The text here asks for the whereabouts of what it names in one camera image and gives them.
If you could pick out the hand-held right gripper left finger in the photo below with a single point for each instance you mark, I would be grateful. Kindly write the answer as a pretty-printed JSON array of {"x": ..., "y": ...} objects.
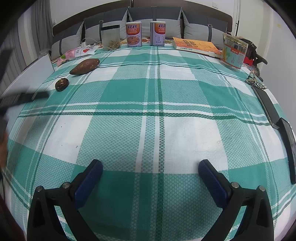
[{"x": 89, "y": 183}]

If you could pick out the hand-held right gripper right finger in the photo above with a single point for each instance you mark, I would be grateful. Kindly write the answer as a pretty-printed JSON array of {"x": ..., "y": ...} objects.
[{"x": 214, "y": 185}]

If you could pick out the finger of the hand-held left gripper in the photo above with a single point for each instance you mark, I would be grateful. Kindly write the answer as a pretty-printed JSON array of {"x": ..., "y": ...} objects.
[{"x": 23, "y": 98}]

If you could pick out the white box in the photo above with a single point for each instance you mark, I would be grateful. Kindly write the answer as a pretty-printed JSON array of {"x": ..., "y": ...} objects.
[{"x": 30, "y": 76}]

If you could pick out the dark round fruit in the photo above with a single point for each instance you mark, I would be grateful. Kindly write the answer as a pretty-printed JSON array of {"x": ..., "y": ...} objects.
[{"x": 61, "y": 84}]

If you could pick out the small brown sweet potato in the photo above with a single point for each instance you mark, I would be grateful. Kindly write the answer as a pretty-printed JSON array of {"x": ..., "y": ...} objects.
[{"x": 84, "y": 66}]

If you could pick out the pink snack packet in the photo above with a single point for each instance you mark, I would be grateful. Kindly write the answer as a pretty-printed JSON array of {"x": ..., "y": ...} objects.
[{"x": 68, "y": 56}]

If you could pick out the grey pillow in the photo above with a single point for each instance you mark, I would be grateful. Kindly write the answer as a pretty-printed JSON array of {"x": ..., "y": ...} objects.
[
  {"x": 67, "y": 41},
  {"x": 201, "y": 25},
  {"x": 101, "y": 20},
  {"x": 148, "y": 16}
]

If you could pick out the white charger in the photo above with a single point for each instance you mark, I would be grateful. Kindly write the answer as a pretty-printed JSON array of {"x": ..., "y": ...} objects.
[{"x": 82, "y": 42}]

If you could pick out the grey curtain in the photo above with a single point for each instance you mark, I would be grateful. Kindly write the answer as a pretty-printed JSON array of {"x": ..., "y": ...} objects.
[{"x": 39, "y": 18}]

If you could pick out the white snack packet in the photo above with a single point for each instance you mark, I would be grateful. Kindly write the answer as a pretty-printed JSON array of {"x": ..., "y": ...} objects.
[{"x": 89, "y": 49}]

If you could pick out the black smartphone with lit screen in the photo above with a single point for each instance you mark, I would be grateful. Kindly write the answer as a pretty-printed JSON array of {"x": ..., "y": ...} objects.
[{"x": 289, "y": 143}]

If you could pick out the green white plaid cloth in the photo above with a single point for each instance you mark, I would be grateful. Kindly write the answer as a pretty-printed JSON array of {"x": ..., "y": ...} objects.
[{"x": 150, "y": 115}]

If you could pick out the black phone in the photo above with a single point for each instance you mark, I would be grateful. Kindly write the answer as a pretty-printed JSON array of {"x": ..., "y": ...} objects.
[{"x": 266, "y": 106}]

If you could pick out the clear jar with black lid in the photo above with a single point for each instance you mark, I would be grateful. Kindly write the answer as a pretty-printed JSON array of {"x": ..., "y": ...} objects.
[{"x": 110, "y": 38}]

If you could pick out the striped hair clip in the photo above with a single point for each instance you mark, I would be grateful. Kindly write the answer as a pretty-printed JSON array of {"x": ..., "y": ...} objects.
[{"x": 254, "y": 81}]

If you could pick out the clear jar with printed label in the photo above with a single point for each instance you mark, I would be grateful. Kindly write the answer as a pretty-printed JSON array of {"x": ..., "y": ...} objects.
[{"x": 233, "y": 53}]

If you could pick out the orange book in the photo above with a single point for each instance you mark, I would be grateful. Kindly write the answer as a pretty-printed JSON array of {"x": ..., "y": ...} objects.
[{"x": 196, "y": 46}]

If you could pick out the dark bag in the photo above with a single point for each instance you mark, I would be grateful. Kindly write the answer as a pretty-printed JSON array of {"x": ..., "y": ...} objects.
[{"x": 253, "y": 49}]

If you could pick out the blue and orange labelled can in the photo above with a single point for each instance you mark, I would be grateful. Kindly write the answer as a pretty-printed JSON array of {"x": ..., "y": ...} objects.
[{"x": 158, "y": 33}]

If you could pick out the white door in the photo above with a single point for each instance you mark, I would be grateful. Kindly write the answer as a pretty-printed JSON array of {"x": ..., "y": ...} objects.
[{"x": 252, "y": 14}]

